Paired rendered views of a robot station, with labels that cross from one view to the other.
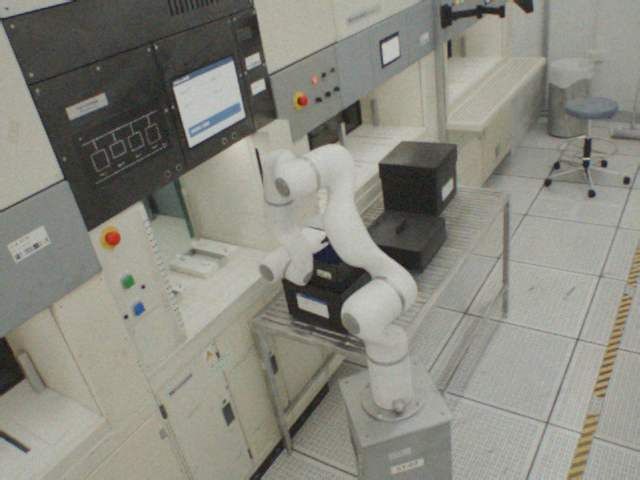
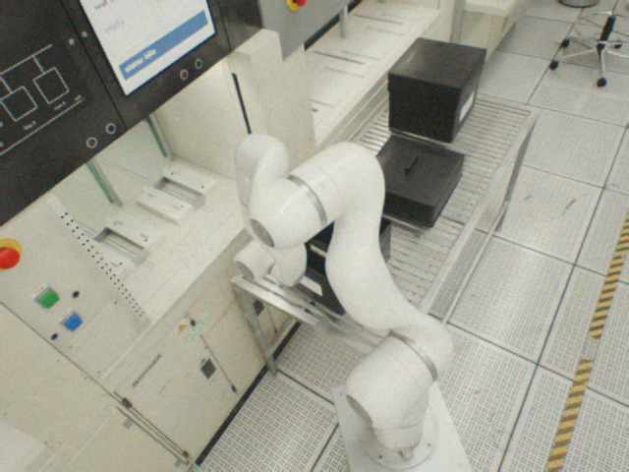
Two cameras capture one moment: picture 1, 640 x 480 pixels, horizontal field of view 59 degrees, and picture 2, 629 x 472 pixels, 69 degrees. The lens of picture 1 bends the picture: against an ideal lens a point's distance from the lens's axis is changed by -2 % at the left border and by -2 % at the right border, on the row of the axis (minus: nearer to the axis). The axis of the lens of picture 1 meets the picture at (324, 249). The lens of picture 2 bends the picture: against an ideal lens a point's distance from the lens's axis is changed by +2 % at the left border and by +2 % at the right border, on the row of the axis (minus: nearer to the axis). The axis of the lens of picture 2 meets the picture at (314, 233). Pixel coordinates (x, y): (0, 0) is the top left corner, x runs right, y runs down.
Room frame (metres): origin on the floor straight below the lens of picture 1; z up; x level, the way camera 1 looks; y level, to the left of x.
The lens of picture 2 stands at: (0.88, -0.02, 1.97)
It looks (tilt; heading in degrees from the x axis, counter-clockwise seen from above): 50 degrees down; 3
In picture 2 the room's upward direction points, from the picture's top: 9 degrees counter-clockwise
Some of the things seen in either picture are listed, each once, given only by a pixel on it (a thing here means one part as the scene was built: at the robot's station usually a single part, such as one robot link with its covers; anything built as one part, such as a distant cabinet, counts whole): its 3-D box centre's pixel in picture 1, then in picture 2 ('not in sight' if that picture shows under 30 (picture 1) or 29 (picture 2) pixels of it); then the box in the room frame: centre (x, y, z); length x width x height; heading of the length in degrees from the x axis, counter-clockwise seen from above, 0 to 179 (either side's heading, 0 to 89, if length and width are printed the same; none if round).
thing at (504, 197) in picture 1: (402, 318); (397, 248); (2.09, -0.30, 0.38); 1.30 x 0.60 x 0.76; 143
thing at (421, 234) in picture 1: (401, 236); (410, 174); (2.07, -0.33, 0.83); 0.29 x 0.29 x 0.13; 54
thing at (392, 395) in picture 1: (390, 375); (398, 414); (1.25, -0.13, 0.85); 0.19 x 0.19 x 0.18
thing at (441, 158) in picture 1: (419, 178); (433, 89); (2.48, -0.50, 0.89); 0.29 x 0.29 x 0.25; 55
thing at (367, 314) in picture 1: (375, 324); (390, 389); (1.23, -0.10, 1.07); 0.19 x 0.12 x 0.24; 128
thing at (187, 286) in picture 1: (157, 292); (119, 244); (1.85, 0.66, 0.89); 0.22 x 0.21 x 0.04; 53
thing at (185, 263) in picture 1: (204, 256); (177, 191); (2.07, 0.49, 0.89); 0.22 x 0.21 x 0.04; 53
